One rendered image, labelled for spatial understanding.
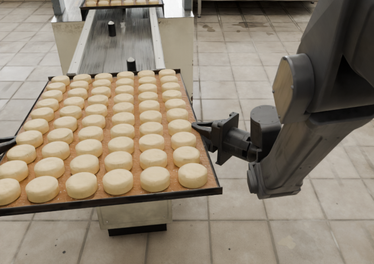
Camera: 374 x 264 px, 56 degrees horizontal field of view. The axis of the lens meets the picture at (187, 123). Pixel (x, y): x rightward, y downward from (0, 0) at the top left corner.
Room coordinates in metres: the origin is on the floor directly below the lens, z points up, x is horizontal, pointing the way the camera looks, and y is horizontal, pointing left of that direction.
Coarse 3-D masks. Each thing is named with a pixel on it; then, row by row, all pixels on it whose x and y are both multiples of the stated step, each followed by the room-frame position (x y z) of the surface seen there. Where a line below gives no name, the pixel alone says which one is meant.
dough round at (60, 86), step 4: (52, 84) 0.86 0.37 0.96; (56, 84) 0.86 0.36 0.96; (60, 84) 0.86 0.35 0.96; (64, 84) 0.86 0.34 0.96; (48, 88) 0.83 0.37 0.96; (52, 88) 0.83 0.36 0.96; (56, 88) 0.83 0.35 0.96; (60, 88) 0.84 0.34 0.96; (64, 88) 0.85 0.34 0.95; (64, 92) 0.84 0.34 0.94
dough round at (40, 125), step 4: (32, 120) 0.64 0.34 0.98; (36, 120) 0.64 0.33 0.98; (40, 120) 0.64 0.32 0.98; (44, 120) 0.64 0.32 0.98; (24, 124) 0.62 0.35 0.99; (28, 124) 0.62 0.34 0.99; (32, 124) 0.62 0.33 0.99; (36, 124) 0.62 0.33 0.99; (40, 124) 0.62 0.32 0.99; (44, 124) 0.62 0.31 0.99; (24, 128) 0.61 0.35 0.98; (28, 128) 0.61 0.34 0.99; (32, 128) 0.61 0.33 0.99; (36, 128) 0.61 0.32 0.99; (40, 128) 0.61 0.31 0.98; (44, 128) 0.62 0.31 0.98; (48, 128) 0.63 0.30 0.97; (44, 132) 0.61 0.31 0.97
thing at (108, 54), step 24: (96, 24) 1.69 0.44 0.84; (120, 24) 1.69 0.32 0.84; (144, 24) 1.69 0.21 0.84; (96, 48) 1.38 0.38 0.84; (120, 48) 1.38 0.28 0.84; (144, 48) 1.38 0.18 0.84; (96, 72) 1.16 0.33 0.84; (120, 216) 1.07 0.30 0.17; (144, 216) 1.08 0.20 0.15; (168, 216) 1.09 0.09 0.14
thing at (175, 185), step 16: (112, 80) 0.93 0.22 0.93; (64, 96) 0.82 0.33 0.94; (112, 96) 0.81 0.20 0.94; (160, 96) 0.81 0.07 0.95; (112, 112) 0.72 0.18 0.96; (160, 112) 0.71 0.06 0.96; (192, 112) 0.71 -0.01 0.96; (80, 128) 0.64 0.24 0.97; (192, 128) 0.63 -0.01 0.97; (16, 144) 0.57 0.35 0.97; (64, 160) 0.51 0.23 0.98; (208, 160) 0.50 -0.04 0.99; (32, 176) 0.46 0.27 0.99; (64, 176) 0.46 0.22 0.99; (96, 176) 0.46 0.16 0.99; (176, 176) 0.45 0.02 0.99; (208, 176) 0.45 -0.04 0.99; (64, 192) 0.41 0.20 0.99; (96, 192) 0.41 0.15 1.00; (128, 192) 0.41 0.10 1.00; (144, 192) 0.41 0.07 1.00; (160, 192) 0.41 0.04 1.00
